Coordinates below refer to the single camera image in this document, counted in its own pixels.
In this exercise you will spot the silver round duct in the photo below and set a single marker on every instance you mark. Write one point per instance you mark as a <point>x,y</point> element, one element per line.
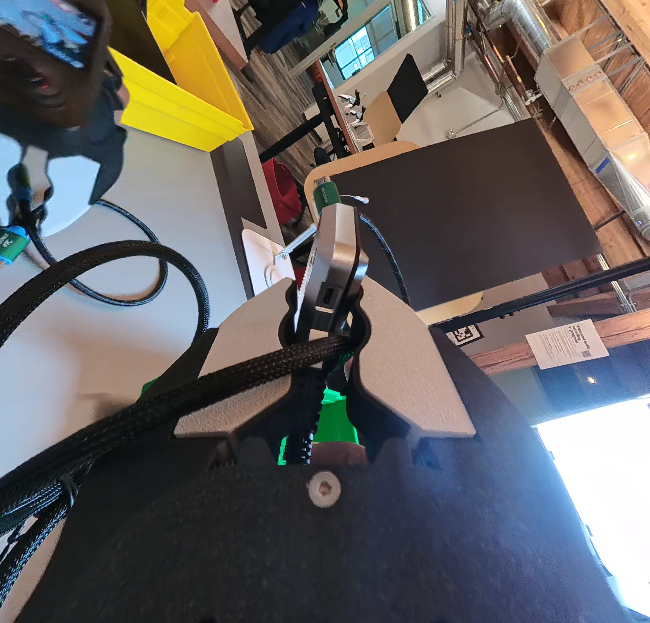
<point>518,16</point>

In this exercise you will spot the white paper notice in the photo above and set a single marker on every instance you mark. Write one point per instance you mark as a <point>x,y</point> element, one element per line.
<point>566,344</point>

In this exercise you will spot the rectangular metal duct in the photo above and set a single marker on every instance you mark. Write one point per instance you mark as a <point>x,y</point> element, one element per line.
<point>589,105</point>

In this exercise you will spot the black metal rail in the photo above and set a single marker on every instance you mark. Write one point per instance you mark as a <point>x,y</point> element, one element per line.
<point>558,290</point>

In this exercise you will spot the black board with wooden edge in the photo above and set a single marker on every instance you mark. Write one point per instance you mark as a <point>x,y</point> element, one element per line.
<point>457,211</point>

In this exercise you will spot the red bag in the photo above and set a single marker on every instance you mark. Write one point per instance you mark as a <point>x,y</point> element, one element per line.
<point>282,191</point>

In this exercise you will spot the tan and black chair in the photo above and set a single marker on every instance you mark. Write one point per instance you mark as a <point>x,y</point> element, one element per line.
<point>406,87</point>

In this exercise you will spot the silver usb hub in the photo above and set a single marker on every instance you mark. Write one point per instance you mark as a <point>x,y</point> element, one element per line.
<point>337,257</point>

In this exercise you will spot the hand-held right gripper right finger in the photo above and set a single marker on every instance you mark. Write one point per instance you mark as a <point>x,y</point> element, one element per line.
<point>406,369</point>

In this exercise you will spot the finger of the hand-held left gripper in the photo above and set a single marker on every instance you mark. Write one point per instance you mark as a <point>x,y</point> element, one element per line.
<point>7,176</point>
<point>66,196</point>

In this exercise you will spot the green plastic bin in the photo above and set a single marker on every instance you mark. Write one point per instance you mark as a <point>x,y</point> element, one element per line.
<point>335,420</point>

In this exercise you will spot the blue jacket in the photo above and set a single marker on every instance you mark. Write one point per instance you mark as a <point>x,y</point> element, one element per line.
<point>289,26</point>

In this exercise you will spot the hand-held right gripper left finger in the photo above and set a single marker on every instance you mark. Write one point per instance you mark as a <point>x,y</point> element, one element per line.
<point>243,338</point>

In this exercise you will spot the black white fiducial marker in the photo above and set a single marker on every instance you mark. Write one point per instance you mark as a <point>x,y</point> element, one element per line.
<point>464,335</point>

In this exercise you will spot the yellow plastic bin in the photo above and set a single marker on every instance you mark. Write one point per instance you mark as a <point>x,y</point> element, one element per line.
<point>172,110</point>

